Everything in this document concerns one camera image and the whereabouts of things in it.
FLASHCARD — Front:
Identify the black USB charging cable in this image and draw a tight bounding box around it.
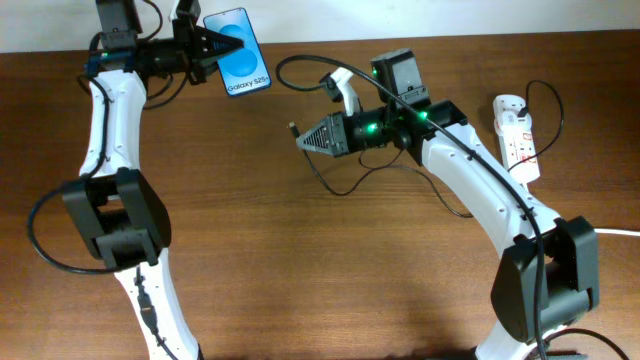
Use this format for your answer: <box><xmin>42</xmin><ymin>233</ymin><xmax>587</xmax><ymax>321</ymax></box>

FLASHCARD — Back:
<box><xmin>287</xmin><ymin>121</ymin><xmax>474</xmax><ymax>220</ymax></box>

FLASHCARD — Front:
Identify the blue Galaxy smartphone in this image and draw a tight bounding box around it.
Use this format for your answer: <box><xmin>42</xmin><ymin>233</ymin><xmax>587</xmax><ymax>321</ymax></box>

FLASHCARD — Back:
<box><xmin>203</xmin><ymin>7</ymin><xmax>271</xmax><ymax>97</ymax></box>

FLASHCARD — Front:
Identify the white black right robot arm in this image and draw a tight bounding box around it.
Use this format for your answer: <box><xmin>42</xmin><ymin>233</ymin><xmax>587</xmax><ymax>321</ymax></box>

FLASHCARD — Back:
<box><xmin>294</xmin><ymin>100</ymin><xmax>600</xmax><ymax>359</ymax></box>

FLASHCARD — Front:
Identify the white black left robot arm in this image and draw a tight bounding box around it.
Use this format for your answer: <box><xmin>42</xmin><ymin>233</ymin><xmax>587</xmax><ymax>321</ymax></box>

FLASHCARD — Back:
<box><xmin>62</xmin><ymin>0</ymin><xmax>243</xmax><ymax>359</ymax></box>

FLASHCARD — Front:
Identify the white USB charger adapter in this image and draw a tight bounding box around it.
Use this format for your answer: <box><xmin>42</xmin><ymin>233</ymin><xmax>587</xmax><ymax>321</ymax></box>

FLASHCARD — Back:
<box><xmin>493</xmin><ymin>94</ymin><xmax>532</xmax><ymax>136</ymax></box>

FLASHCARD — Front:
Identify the white power strip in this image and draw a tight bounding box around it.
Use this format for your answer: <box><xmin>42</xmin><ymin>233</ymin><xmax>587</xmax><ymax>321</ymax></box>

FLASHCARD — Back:
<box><xmin>492</xmin><ymin>94</ymin><xmax>542</xmax><ymax>186</ymax></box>

